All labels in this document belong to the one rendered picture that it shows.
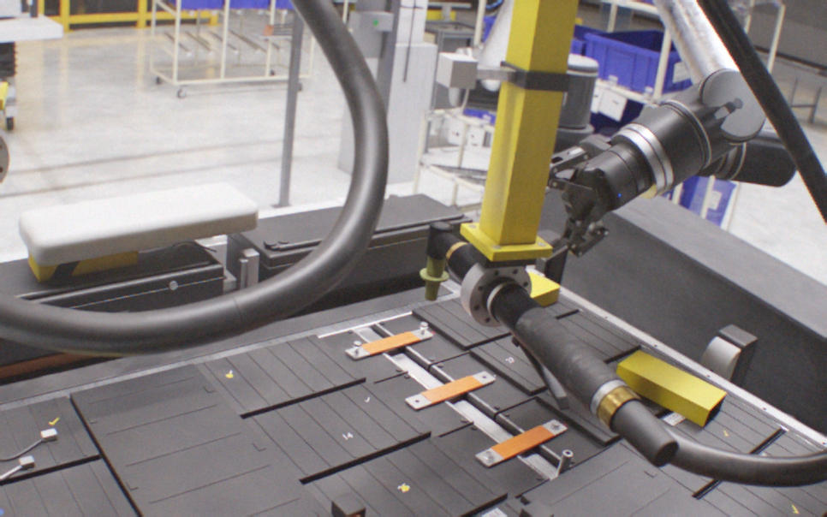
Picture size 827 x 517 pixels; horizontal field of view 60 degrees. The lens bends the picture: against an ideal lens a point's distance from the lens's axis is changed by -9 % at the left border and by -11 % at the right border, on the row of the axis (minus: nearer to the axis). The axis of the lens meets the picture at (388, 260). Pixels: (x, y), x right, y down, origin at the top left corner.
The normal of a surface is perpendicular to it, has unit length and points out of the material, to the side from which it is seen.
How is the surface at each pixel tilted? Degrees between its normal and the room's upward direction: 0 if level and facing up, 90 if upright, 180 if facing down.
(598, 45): 94
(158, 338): 80
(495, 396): 0
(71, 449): 0
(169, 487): 0
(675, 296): 90
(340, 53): 69
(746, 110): 60
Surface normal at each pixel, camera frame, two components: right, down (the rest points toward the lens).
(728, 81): 0.06, -0.19
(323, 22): -0.21, 0.10
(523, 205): 0.37, 0.42
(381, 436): 0.11, -0.91
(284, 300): 0.59, 0.11
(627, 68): -0.77, 0.25
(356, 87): -0.22, -0.16
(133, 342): 0.21, 0.27
